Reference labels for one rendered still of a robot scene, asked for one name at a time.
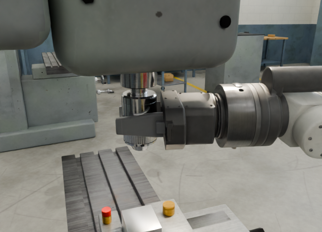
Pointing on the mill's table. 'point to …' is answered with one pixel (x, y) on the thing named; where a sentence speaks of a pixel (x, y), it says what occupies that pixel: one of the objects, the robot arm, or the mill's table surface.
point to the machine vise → (193, 221)
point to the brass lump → (168, 208)
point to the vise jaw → (174, 226)
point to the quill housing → (143, 29)
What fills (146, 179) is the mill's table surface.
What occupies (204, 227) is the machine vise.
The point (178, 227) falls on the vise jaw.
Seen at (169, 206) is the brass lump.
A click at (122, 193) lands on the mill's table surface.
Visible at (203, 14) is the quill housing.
